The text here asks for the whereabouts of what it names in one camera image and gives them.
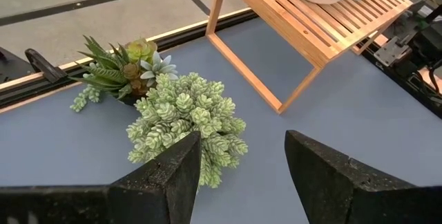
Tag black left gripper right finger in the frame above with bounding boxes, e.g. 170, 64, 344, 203
284, 129, 442, 224

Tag pale succulent in grey pot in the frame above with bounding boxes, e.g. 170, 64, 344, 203
125, 72, 249, 189

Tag mixed succulents in dark pot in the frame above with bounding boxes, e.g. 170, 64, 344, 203
68, 35, 180, 113

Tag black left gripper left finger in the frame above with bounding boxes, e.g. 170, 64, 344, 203
0, 130, 202, 224

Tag wooden slatted shelf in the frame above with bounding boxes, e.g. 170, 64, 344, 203
204, 0, 414, 115

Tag black corner bracket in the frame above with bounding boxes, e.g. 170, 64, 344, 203
24, 48, 68, 84

